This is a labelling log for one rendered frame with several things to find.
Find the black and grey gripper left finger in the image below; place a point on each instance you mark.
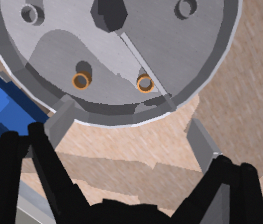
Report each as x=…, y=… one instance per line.
x=65, y=198

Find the grey metal bushing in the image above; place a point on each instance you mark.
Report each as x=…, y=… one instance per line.
x=25, y=14
x=195, y=7

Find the blue crate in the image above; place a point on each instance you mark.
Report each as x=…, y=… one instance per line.
x=12, y=118

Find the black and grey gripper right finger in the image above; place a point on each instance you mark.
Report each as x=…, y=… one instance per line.
x=246, y=199

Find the bronze bushing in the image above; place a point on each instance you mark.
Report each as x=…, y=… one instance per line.
x=147, y=89
x=77, y=84

